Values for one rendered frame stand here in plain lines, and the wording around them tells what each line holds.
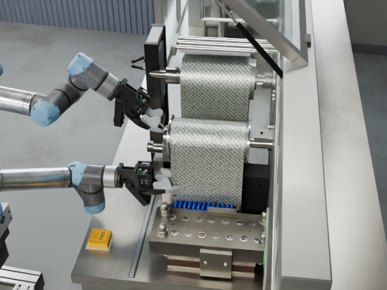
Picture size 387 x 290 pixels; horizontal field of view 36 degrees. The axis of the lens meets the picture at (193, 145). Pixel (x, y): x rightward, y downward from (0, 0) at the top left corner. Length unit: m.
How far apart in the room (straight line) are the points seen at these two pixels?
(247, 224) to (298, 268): 0.96
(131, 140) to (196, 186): 0.62
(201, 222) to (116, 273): 0.32
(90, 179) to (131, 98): 0.32
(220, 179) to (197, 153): 0.13
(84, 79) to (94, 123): 2.38
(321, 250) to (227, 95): 1.08
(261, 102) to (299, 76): 1.28
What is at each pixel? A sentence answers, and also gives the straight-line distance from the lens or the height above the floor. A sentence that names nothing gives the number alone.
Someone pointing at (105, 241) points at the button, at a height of 0.92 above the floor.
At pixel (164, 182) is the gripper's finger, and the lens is 1.95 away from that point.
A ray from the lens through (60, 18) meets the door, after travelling 5.58.
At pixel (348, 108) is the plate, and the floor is 1.44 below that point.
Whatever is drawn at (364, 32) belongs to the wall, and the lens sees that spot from 5.13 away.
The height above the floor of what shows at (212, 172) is 1.16.
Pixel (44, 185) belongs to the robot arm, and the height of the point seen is 1.06.
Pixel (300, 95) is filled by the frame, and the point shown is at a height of 1.65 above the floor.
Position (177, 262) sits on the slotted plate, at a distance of 1.96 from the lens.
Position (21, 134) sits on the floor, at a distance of 4.23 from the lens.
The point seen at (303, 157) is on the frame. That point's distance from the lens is 1.21.
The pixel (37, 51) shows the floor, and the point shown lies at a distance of 5.24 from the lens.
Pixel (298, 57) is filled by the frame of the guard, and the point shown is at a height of 1.68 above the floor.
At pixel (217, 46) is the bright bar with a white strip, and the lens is 2.05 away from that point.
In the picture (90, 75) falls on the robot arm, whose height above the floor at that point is 1.48.
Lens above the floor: 2.40
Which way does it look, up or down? 37 degrees down
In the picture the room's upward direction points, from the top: 1 degrees counter-clockwise
